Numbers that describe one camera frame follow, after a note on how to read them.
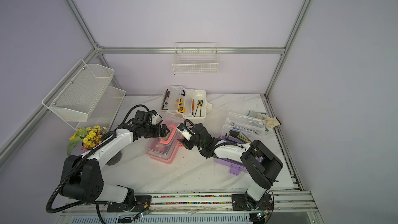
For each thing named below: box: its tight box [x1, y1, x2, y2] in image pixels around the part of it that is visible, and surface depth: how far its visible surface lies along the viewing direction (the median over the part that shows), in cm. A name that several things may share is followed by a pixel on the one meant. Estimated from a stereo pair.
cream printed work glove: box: [258, 113, 281, 129], surface depth 105 cm
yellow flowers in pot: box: [66, 125, 108, 157], surface depth 71 cm
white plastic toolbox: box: [161, 85, 213, 122], surface depth 110 cm
